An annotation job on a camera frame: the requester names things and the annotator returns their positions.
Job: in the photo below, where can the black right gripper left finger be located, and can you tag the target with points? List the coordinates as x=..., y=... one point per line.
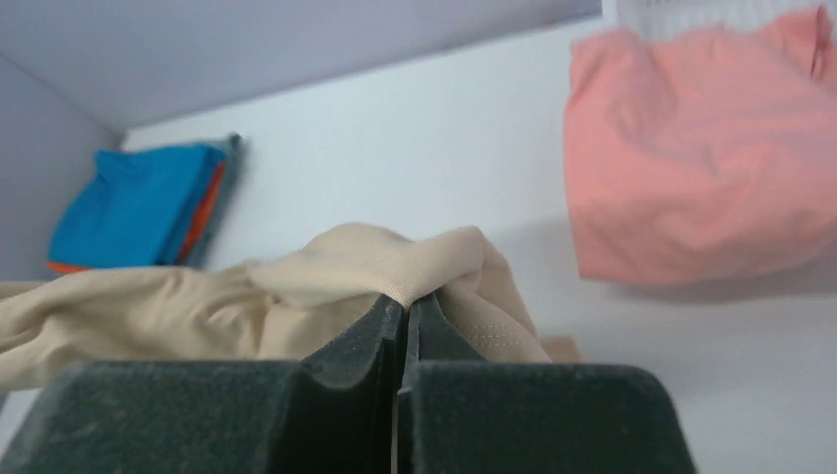
x=329, y=412

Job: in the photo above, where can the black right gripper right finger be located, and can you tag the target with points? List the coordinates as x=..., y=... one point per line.
x=461, y=413

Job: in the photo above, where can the beige t-shirt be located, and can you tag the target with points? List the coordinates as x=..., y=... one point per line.
x=284, y=309

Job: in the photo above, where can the blue folded t-shirt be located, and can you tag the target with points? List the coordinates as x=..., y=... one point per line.
x=131, y=203

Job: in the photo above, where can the pink t-shirt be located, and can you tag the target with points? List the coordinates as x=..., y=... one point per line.
x=706, y=156

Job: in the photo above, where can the white plastic laundry basket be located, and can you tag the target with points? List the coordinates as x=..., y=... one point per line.
x=664, y=20

